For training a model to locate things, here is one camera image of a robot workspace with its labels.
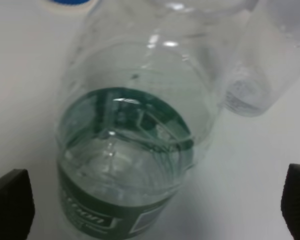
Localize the tall clear glass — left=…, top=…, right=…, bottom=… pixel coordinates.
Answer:
left=224, top=0, right=300, bottom=117

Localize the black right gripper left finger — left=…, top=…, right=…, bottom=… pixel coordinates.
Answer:
left=0, top=169, right=36, bottom=240

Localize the clear green-labelled water bottle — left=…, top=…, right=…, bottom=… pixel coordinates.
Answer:
left=55, top=0, right=249, bottom=240

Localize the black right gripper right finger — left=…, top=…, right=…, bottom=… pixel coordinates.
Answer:
left=280, top=163, right=300, bottom=240

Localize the blue sleeved paper cup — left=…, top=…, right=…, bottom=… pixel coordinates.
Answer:
left=37, top=0, right=102, bottom=15

